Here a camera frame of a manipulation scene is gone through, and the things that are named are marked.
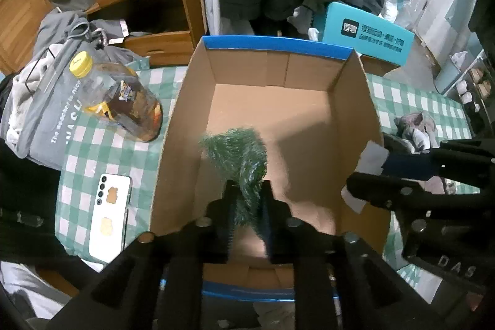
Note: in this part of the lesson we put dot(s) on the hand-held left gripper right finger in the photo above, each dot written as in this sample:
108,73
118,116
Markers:
267,214

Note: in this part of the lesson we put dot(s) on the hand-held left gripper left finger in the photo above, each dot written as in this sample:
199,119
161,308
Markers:
231,206

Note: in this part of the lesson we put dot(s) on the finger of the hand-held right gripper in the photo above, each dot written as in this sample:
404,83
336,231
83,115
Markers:
413,165
379,190

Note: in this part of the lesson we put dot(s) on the white cloth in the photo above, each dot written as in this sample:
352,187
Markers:
372,158

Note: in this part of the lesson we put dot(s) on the green tinsel garland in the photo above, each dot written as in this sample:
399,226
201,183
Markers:
239,152

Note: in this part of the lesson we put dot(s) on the cardboard box with blue tape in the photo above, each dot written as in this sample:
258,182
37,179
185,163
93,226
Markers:
301,113

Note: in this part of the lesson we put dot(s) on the grey plush cloth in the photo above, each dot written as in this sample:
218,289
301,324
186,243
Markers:
417,128

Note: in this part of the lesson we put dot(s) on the shoe rack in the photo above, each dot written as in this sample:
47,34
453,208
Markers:
471,86

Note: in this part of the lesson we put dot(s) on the brown cardboard box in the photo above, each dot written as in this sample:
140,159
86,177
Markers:
381,67

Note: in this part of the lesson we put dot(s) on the white smartphone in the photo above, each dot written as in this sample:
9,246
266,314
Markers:
112,217

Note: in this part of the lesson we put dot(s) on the teal printed box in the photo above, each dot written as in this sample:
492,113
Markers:
371,36

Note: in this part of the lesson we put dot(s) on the green checkered tablecloth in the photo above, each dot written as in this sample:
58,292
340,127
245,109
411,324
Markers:
96,152

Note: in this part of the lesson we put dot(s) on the tea bottle with yellow cap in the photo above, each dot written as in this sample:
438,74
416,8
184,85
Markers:
123,101

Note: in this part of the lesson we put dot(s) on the grey printed hoodie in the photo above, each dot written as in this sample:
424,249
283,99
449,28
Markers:
46,109

